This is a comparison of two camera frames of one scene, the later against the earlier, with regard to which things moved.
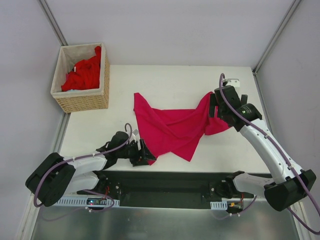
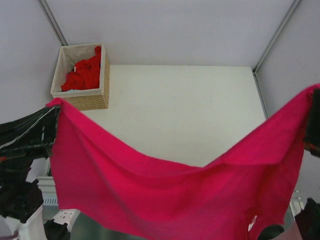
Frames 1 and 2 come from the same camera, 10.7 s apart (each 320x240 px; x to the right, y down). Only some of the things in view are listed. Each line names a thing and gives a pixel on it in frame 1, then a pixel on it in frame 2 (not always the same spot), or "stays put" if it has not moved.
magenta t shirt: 180,131 to 118,193
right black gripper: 215,104 to 313,125
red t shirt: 85,74 stays put
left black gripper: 139,153 to 35,130
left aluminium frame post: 57,28 stays put
